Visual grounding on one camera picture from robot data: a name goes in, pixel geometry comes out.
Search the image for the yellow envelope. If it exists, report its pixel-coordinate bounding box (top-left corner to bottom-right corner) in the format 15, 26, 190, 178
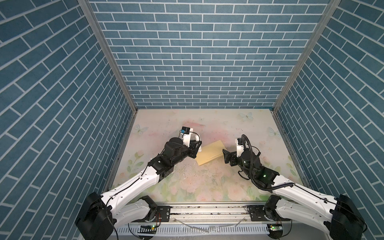
196, 140, 226, 166

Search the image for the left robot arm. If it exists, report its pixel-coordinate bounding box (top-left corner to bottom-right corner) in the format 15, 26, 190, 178
75, 135, 202, 240

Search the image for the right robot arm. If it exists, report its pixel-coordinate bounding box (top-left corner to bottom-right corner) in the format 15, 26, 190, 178
223, 149, 368, 240

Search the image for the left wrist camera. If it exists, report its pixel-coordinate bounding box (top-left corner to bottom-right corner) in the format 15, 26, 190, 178
180, 127, 193, 148

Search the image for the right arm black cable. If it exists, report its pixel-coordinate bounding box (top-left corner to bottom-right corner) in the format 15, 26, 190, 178
238, 134, 368, 238

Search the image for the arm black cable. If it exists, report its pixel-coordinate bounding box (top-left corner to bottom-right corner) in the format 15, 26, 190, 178
104, 131, 202, 240
238, 134, 368, 238

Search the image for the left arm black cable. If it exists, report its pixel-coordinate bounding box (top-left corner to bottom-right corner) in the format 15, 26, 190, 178
104, 131, 202, 240

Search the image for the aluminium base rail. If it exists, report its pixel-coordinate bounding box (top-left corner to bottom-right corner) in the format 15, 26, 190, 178
113, 202, 331, 226

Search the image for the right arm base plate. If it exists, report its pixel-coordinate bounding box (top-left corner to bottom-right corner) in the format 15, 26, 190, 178
246, 205, 290, 222

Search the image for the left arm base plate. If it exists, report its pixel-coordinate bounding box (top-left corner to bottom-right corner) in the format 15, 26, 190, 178
149, 206, 171, 222

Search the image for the white slotted cable duct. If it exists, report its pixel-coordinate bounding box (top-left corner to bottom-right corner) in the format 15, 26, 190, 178
117, 224, 270, 237

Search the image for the left corner aluminium post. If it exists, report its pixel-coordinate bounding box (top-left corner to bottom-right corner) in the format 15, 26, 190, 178
78, 0, 138, 114

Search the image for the corner aluminium post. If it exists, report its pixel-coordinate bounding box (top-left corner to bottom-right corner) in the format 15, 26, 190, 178
272, 0, 341, 115
78, 0, 138, 114

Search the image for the right corner aluminium post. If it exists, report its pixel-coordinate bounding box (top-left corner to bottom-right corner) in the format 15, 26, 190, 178
272, 0, 341, 115

